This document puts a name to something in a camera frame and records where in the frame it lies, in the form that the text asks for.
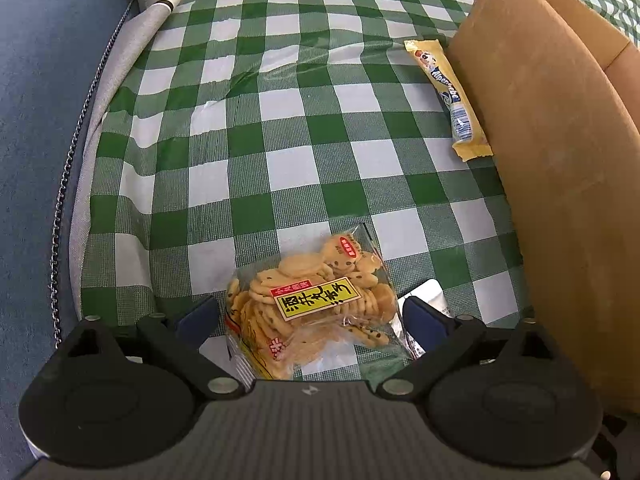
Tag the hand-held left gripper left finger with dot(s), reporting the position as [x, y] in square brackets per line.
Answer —
[199, 316]

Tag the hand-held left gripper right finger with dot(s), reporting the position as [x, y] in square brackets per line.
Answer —
[425, 319]

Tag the clear bag of round crackers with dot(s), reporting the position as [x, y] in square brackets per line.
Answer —
[310, 310]

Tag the cardboard box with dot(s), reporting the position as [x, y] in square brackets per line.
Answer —
[560, 185]

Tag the white flat packet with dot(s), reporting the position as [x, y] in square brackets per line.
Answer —
[435, 296]

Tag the green white checkered cloth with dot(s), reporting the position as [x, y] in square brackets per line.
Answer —
[310, 135]

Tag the yellow wrapped snack bar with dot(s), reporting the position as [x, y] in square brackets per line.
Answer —
[450, 100]

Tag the blue cushion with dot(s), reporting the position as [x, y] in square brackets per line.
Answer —
[40, 135]

